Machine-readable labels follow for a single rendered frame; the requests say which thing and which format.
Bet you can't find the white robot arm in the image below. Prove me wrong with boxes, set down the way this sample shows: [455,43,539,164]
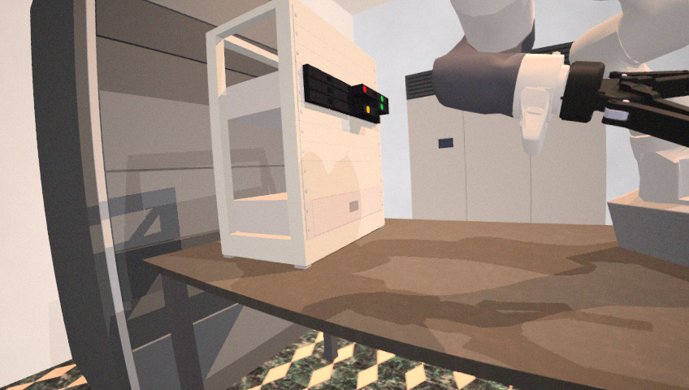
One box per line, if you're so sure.
[431,0,689,206]

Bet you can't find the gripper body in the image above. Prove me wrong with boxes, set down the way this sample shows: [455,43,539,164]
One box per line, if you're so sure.
[559,61,644,123]

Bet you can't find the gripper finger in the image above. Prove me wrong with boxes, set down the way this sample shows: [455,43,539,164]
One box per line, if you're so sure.
[609,70,689,99]
[601,81,689,148]

